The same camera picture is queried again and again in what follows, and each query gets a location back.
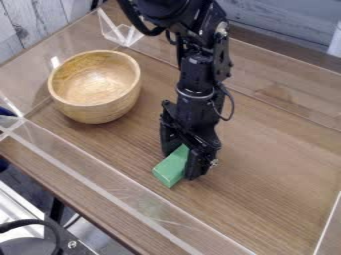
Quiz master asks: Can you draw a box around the black cable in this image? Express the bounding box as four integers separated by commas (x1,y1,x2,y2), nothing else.
0,217,68,255

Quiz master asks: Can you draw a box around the green rectangular block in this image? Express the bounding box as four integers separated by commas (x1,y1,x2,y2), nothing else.
152,145,189,188

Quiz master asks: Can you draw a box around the blue object at left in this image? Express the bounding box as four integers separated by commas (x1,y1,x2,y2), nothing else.
0,106,16,117

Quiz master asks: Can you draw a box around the clear acrylic corner bracket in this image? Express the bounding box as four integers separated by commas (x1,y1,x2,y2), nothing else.
98,8,144,47

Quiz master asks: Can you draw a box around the black table leg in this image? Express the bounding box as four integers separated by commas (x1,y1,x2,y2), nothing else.
50,198,66,224

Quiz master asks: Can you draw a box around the grey metal bracket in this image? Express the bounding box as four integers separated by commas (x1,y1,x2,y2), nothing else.
58,228,99,255

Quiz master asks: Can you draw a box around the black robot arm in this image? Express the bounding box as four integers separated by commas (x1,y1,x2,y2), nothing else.
118,0,234,180

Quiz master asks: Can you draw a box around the light wooden bowl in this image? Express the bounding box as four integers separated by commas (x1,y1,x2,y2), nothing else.
47,50,142,124

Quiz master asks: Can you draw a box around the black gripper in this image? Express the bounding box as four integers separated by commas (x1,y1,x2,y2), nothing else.
161,89,222,180

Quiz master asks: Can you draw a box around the clear acrylic front barrier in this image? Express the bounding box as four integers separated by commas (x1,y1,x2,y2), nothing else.
0,95,255,255

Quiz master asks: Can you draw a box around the white object at right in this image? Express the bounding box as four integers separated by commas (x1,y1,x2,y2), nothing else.
328,21,341,58

